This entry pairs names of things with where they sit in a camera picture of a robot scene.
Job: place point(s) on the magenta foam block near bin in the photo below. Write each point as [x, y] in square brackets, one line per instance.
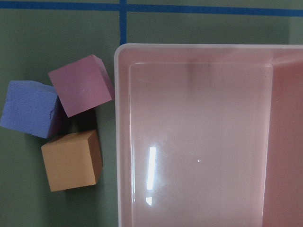
[82, 85]

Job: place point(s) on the red plastic bin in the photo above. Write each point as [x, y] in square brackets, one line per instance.
[209, 135]

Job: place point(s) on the orange foam block right side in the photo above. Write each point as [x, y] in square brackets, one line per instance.
[73, 160]

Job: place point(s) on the purple foam block right side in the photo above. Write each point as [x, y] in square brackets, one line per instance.
[33, 108]

